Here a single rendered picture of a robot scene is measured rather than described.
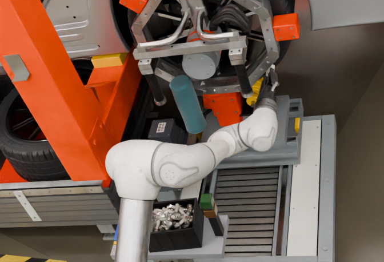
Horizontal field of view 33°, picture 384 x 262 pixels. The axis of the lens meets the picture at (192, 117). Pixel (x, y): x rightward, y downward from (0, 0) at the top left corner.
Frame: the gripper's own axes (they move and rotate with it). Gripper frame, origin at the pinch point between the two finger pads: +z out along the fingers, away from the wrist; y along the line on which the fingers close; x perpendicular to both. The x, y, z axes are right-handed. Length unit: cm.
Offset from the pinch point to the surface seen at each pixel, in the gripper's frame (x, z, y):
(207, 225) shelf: 2, -62, -29
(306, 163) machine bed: -44, -2, -35
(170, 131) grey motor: 19, -10, -48
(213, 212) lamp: 8, -68, -13
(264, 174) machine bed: -31, -5, -50
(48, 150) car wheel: 61, -23, -80
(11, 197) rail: 65, -35, -108
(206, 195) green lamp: 13, -65, -10
